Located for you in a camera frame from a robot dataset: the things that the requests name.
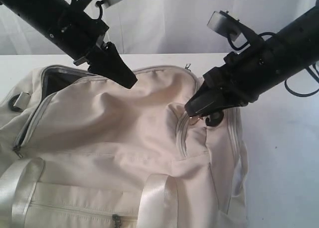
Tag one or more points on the cream fabric duffel bag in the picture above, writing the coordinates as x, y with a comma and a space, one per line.
78, 150

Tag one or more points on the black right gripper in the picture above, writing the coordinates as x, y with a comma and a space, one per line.
240, 81

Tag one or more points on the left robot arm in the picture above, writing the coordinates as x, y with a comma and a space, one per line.
43, 15

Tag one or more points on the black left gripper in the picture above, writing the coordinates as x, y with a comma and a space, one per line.
82, 37

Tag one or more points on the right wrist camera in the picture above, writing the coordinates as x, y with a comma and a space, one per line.
225, 25

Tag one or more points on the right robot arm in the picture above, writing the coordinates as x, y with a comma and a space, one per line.
296, 45

